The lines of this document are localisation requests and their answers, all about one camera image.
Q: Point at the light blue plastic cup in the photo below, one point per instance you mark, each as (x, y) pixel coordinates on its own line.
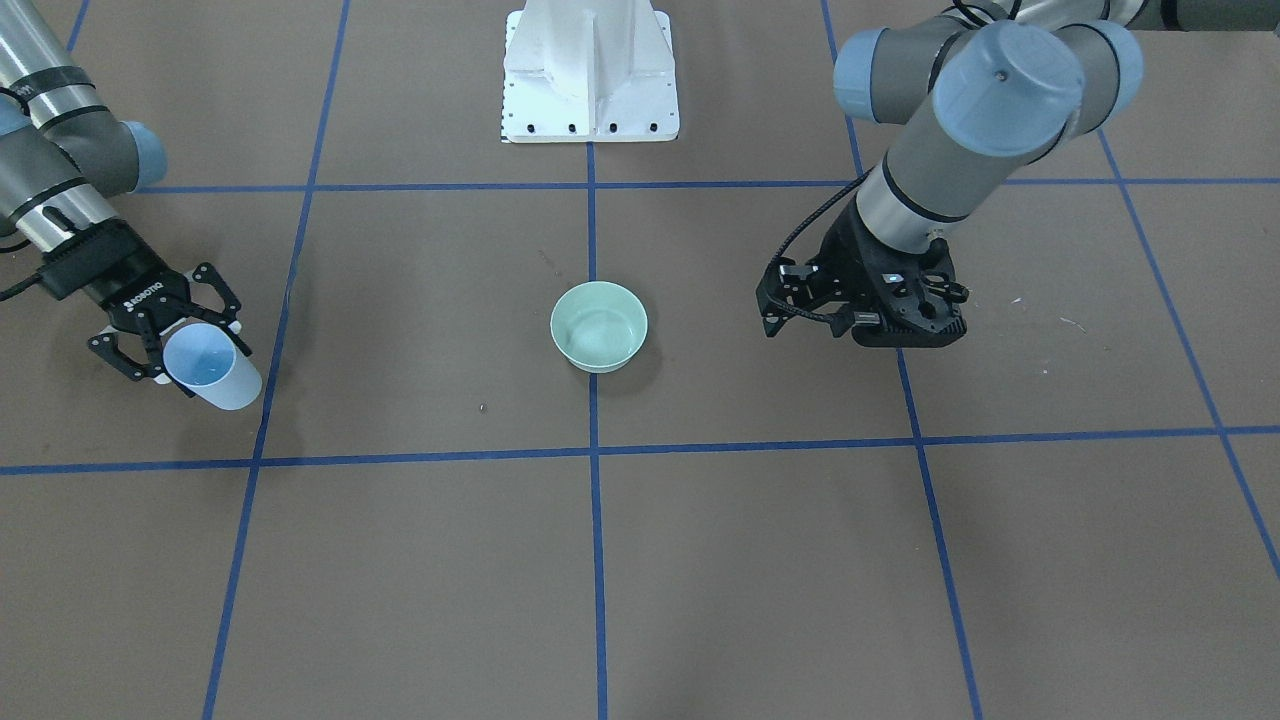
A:
(207, 362)

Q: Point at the mint green bowl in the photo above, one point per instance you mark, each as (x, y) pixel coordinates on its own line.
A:
(599, 326)

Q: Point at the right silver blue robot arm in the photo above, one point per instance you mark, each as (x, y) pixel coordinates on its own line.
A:
(65, 156)

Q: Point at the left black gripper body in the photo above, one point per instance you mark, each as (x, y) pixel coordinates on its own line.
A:
(846, 254)

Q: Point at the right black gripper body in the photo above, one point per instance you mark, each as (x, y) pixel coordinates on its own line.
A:
(122, 277)

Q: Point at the white central pillar mount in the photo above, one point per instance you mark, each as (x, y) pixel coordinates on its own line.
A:
(589, 72)

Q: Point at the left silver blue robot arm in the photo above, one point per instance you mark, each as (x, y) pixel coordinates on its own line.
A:
(974, 104)

